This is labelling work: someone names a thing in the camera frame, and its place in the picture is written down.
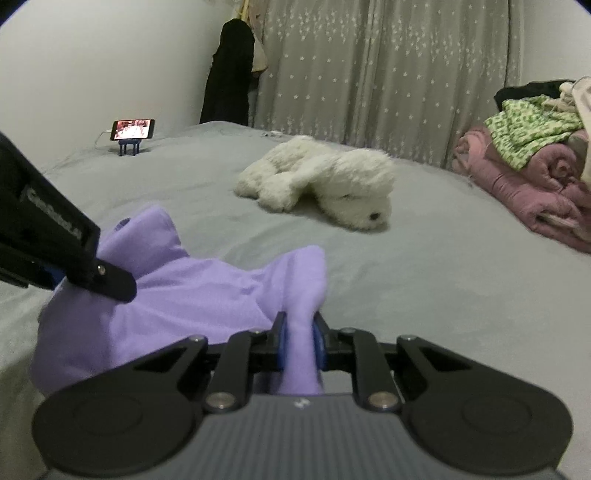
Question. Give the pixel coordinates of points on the grey star-print curtain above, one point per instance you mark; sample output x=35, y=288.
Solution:
x=369, y=69

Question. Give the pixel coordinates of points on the green checked cloth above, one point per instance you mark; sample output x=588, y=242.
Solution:
x=521, y=124

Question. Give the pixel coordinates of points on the smartphone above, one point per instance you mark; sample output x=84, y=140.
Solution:
x=134, y=129

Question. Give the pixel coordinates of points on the black hanging garment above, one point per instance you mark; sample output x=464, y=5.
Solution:
x=228, y=78

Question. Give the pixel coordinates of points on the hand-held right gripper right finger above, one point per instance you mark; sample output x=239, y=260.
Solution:
x=317, y=344

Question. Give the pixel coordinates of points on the blue phone stand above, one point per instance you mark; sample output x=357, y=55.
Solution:
x=129, y=146

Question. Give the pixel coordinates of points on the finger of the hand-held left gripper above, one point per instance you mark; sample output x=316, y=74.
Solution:
x=111, y=281

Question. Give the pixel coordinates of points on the pink folded quilt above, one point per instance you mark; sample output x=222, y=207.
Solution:
x=508, y=184

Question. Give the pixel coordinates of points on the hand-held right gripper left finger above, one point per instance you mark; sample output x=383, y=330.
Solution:
x=281, y=344

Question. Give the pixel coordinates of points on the black cloth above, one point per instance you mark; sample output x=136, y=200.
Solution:
x=531, y=90

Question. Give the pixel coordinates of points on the cream cloth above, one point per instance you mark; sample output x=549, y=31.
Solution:
x=582, y=97

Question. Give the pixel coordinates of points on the purple garment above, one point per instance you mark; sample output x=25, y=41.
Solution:
x=184, y=295

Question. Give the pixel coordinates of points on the white plush dog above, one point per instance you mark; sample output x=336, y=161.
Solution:
x=323, y=180

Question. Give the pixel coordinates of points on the beige hanging cloth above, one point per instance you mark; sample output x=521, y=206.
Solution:
x=258, y=60

